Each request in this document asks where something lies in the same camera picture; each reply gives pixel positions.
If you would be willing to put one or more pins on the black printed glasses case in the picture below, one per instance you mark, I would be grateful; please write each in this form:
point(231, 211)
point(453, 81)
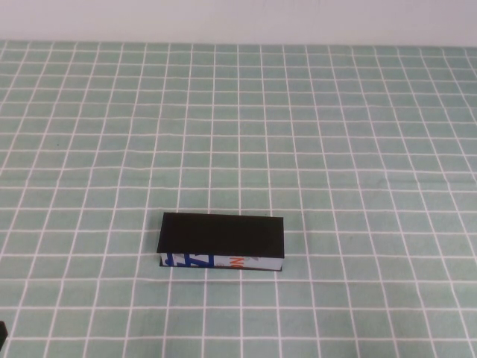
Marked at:
point(223, 235)

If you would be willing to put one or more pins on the green white checked tablecloth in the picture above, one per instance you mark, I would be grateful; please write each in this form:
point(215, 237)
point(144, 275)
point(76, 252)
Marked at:
point(112, 130)

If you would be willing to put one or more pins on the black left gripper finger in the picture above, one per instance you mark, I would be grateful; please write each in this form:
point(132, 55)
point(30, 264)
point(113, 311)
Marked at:
point(3, 331)

